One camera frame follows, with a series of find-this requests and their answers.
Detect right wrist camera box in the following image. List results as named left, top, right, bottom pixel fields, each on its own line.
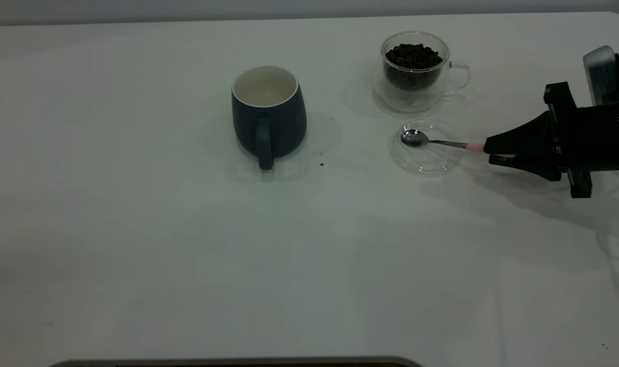
left=583, top=45, right=619, bottom=106

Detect metal spoon with pink handle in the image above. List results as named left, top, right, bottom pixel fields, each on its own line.
left=400, top=129, right=517, bottom=158

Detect heap of coffee beans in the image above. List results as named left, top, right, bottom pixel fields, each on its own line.
left=383, top=44, right=444, bottom=92

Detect clear glass saucer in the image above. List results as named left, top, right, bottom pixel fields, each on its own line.
left=390, top=118, right=463, bottom=176

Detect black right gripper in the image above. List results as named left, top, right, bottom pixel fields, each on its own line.
left=484, top=82, right=619, bottom=199

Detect dark grey ceramic mug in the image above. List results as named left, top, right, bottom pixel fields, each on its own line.
left=231, top=65, right=308, bottom=171

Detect clear glass cup with handle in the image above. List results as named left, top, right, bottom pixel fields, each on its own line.
left=373, top=32, right=471, bottom=114

